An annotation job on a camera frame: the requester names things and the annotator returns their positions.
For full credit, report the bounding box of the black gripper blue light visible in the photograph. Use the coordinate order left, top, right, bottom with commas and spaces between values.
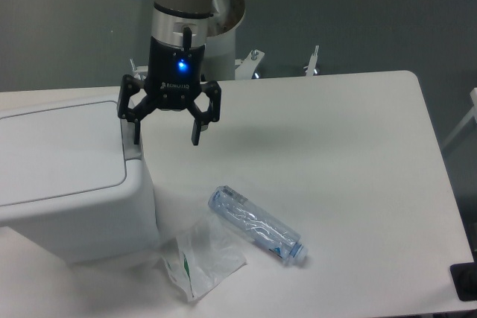
117, 35, 223, 147

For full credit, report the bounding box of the clear crushed plastic bottle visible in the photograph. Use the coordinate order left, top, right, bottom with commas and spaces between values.
208, 185, 308, 266

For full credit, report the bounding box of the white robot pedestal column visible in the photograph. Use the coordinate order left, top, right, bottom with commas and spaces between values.
203, 30, 236, 81

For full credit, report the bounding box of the grey trash can push button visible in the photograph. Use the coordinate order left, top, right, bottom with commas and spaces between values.
120, 119, 142, 161

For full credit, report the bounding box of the clear plastic bag green print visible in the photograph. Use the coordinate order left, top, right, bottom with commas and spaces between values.
161, 214, 247, 302

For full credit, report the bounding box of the white trash can lid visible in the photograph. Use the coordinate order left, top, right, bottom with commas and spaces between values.
1, 101, 126, 206

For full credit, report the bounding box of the white pedestal base frame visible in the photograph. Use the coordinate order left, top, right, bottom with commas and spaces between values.
130, 45, 320, 80

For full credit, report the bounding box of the black clamp at table corner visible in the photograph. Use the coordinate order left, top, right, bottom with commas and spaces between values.
450, 262, 476, 302

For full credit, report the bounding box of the white plastic trash can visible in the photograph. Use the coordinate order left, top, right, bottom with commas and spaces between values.
1, 95, 159, 263

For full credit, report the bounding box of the white frame at right edge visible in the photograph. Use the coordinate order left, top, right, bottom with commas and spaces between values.
441, 88, 476, 156

